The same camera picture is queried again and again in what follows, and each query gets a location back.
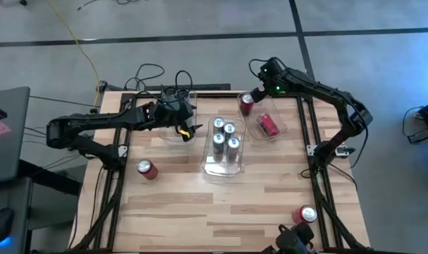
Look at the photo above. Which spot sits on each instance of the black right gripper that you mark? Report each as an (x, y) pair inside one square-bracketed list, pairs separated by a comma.
[(271, 79)]

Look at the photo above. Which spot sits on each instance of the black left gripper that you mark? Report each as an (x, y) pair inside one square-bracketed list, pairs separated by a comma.
[(171, 113)]

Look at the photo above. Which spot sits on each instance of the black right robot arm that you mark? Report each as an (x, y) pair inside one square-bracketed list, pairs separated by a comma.
[(326, 93)]

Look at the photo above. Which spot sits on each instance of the dark grey desk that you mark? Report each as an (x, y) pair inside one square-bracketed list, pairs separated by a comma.
[(23, 211)]

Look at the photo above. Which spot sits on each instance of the long black bar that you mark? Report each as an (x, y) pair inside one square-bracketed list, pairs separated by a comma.
[(213, 86)]

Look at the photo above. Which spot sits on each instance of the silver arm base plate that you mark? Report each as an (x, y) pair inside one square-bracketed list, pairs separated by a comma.
[(310, 150), (122, 151)]

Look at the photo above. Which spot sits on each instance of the tall grey can blue band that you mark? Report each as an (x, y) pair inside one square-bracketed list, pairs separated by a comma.
[(183, 93), (170, 92)]

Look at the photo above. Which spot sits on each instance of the red Coca-Cola can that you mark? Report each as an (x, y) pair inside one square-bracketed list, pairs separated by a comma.
[(246, 106), (269, 125), (304, 215), (147, 170)]

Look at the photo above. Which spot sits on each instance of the clear plastic bin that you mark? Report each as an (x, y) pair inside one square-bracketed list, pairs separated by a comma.
[(220, 169), (168, 135), (277, 116)]

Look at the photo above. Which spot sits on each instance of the black computer mouse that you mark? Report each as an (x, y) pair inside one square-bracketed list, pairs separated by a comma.
[(1, 222)]

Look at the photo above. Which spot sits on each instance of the black aluminium table frame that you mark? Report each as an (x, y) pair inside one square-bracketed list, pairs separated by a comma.
[(123, 183)]

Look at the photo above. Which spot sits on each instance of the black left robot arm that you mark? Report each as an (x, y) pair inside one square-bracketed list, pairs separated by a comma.
[(93, 121)]

